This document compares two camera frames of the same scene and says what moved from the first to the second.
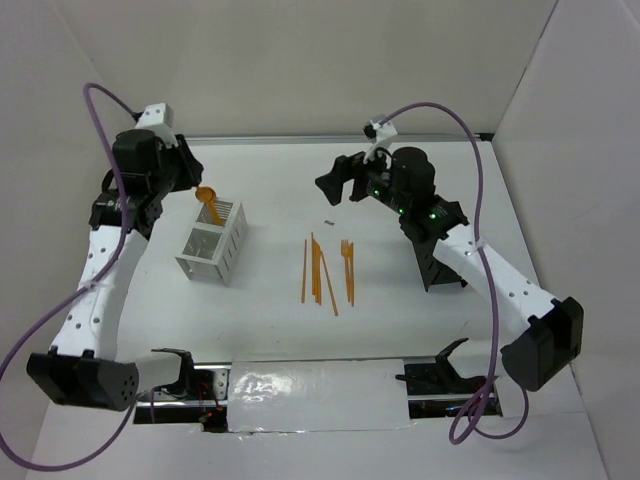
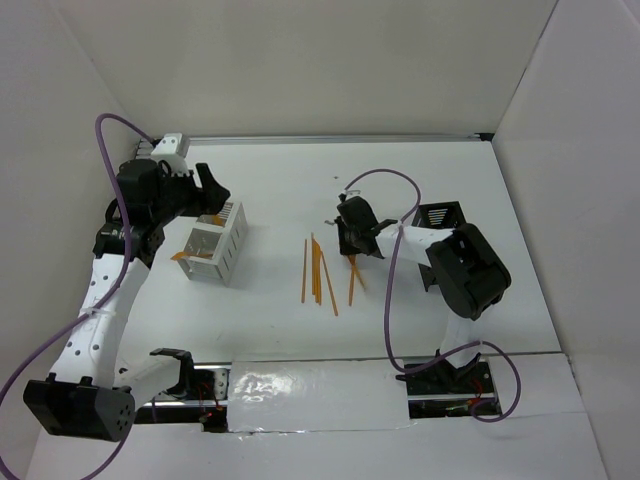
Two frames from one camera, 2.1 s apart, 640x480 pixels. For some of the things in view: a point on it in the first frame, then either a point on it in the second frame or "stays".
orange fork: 351,251 stays
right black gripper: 346,168 -> 344,246
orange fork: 345,253 -> 353,259
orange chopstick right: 329,283 stays
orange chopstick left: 304,271 stays
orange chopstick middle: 312,265 stays
